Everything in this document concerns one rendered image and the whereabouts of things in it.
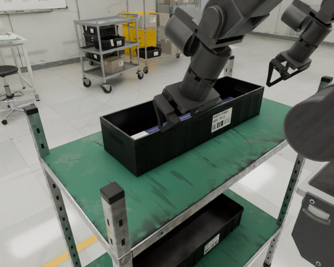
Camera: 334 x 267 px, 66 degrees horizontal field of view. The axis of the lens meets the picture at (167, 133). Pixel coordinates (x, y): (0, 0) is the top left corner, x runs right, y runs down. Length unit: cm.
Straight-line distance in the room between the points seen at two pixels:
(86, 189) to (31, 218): 141
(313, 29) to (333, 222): 48
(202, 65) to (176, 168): 34
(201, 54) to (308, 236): 41
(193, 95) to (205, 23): 14
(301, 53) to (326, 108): 51
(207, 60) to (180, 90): 9
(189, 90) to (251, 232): 101
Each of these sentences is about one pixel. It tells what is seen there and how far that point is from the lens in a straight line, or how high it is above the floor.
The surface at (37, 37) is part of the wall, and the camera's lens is 541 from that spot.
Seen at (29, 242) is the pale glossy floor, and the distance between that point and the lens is 193.
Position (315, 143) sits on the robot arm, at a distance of 35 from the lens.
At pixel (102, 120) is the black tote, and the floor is 106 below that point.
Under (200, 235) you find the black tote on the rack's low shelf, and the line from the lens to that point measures 131.
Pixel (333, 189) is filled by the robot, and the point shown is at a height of 104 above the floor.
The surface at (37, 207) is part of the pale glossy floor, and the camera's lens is 213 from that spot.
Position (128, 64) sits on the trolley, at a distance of 450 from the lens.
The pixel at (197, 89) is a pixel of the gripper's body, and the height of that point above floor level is 122.
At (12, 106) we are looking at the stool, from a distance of 359.
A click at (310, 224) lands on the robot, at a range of 60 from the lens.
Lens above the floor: 138
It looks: 30 degrees down
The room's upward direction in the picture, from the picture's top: straight up
